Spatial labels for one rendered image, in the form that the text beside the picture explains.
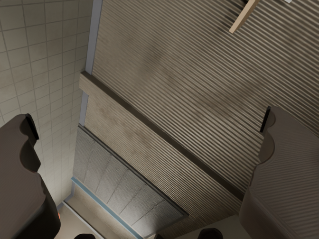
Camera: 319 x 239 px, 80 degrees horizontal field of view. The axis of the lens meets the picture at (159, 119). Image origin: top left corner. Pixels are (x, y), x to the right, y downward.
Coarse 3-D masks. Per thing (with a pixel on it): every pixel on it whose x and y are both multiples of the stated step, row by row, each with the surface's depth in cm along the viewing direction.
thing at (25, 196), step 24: (24, 120) 9; (0, 144) 8; (24, 144) 8; (0, 168) 7; (24, 168) 7; (0, 192) 6; (24, 192) 6; (48, 192) 7; (0, 216) 5; (24, 216) 5; (48, 216) 6
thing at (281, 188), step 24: (264, 120) 10; (288, 120) 9; (264, 144) 9; (288, 144) 8; (312, 144) 8; (264, 168) 7; (288, 168) 7; (312, 168) 6; (264, 192) 6; (288, 192) 6; (312, 192) 6; (240, 216) 6; (264, 216) 5; (288, 216) 5; (312, 216) 5
